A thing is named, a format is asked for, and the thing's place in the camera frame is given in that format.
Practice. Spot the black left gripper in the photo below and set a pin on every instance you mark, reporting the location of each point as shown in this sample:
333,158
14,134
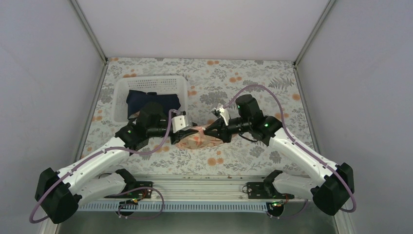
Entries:
181,134

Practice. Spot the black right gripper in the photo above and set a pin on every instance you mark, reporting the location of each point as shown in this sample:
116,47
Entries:
222,133

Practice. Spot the pink floral mesh laundry bag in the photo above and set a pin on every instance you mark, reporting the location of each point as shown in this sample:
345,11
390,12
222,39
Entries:
198,140

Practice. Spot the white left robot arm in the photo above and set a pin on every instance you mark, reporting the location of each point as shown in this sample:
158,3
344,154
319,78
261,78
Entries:
60,193

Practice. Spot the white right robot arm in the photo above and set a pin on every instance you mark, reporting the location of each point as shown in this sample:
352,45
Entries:
329,185

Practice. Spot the white plastic laundry basket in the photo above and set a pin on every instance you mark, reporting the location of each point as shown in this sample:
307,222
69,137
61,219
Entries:
153,85

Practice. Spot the navy blue bra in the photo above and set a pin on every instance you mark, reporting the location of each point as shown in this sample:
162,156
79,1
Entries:
136,100

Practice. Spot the floral patterned tablecloth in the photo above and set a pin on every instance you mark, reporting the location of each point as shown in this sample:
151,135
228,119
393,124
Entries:
210,82

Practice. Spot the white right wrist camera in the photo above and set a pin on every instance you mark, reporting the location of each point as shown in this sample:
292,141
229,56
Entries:
221,112

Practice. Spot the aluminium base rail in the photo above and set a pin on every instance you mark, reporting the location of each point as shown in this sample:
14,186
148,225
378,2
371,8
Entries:
218,188

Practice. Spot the white slotted cable duct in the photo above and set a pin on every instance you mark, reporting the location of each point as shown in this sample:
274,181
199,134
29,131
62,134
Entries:
177,206

